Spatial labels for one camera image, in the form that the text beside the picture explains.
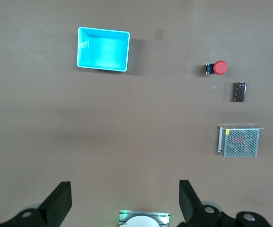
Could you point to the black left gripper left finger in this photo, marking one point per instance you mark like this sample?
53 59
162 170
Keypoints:
53 203

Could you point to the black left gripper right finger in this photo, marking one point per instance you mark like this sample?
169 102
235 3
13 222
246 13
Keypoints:
190 203

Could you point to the clear tape piece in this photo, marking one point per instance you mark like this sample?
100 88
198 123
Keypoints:
159 34

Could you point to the dark rectangular electronic component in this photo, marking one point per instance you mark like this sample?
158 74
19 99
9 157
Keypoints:
239 92

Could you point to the metal mesh power supply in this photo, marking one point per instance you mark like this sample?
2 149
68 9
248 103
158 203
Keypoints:
240 142

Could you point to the aluminium base plate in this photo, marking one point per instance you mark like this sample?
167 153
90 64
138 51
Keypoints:
124 215

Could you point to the cyan plastic box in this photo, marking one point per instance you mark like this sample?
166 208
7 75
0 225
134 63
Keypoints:
103 50

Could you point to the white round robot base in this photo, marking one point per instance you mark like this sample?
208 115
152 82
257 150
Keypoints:
141 222

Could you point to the red mushroom push button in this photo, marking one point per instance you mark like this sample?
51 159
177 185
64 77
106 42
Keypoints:
220 67

